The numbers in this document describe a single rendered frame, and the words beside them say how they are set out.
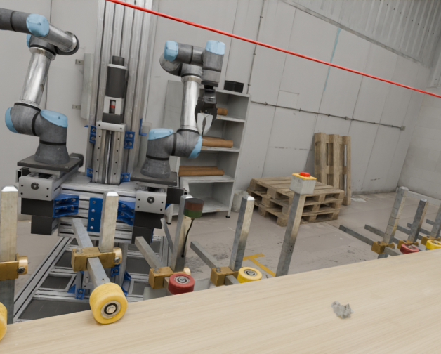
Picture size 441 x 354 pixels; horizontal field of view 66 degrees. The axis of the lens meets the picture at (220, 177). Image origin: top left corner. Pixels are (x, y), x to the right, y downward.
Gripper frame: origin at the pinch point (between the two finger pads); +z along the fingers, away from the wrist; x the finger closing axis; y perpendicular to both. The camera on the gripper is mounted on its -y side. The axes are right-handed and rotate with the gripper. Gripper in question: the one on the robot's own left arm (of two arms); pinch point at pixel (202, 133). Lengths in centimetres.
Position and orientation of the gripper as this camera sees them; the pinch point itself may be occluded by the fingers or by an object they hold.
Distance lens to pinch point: 138.6
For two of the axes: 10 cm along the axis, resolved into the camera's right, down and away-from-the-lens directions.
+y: -1.2, -2.5, 9.6
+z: -1.7, 9.6, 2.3
